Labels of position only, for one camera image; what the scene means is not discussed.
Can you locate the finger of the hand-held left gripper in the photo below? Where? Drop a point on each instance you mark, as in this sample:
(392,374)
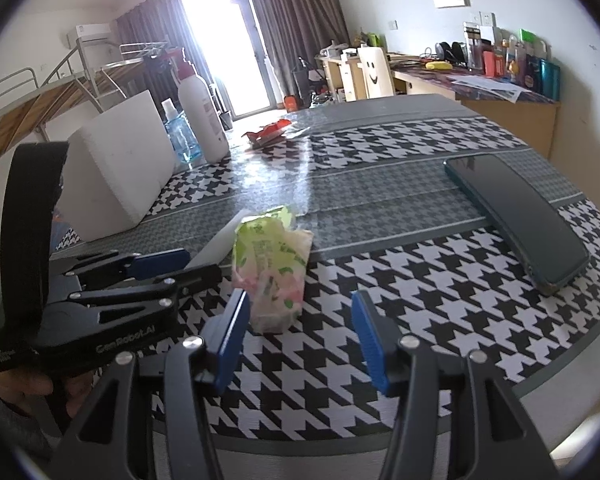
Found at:
(160,264)
(190,277)

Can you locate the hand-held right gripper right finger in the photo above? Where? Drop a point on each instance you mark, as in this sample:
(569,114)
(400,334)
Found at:
(374,345)

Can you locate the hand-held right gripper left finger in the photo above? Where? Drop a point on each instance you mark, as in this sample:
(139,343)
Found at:
(227,340)

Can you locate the green and pink tissue pack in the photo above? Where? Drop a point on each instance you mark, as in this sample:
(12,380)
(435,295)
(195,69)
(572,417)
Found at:
(272,270)

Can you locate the white foam box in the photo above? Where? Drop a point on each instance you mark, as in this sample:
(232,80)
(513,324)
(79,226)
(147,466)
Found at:
(120,160)

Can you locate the person's left hand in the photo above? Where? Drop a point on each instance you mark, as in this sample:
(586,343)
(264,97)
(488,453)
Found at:
(22,387)

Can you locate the white card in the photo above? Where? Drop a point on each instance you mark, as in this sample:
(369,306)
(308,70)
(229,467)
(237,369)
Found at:
(215,245)

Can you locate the houndstooth tablecloth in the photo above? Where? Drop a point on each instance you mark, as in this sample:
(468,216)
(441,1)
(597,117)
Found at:
(429,320)

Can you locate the clear bottle with blue liquid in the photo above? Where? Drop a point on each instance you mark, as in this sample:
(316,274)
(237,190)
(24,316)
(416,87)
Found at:
(182,135)

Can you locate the large metal bunk bed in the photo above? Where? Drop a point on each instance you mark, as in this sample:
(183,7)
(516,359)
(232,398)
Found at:
(30,105)

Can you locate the white bottle with red cap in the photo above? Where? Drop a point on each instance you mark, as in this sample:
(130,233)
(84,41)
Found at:
(202,110)

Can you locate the red packet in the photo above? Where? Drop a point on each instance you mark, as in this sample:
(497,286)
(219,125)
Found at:
(269,132)

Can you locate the dark teal phone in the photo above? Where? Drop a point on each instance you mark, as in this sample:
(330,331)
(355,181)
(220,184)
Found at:
(519,215)

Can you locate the orange bag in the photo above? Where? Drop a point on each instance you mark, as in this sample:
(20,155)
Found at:
(293,103)

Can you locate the small metal bunk bed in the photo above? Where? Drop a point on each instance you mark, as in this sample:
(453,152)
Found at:
(130,57)

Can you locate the white air conditioner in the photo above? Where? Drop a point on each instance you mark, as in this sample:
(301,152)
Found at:
(91,35)

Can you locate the black folded cart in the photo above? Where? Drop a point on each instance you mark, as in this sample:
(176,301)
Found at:
(307,82)

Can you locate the glass balcony door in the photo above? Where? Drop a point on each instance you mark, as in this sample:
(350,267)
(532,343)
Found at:
(225,45)

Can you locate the brown curtain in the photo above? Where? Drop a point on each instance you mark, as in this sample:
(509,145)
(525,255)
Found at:
(295,15)
(150,35)

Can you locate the wooden desk with patterned cover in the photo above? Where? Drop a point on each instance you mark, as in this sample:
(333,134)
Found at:
(509,120)

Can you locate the wooden chair with smiley face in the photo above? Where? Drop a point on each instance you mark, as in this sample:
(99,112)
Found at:
(374,72)

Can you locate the printed paper sheet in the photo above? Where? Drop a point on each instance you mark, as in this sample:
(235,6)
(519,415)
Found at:
(489,89)

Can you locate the yellow banana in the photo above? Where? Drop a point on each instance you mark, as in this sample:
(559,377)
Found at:
(438,66)

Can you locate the green box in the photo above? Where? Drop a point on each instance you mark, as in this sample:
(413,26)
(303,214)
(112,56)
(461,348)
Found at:
(376,40)

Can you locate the black headphones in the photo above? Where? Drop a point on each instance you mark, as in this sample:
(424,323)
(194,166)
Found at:
(449,51)

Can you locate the row of toiletry bottles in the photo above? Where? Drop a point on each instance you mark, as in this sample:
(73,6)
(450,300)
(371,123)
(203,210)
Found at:
(519,67)

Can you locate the double wall socket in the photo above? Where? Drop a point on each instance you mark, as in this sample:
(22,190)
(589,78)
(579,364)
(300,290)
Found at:
(486,18)

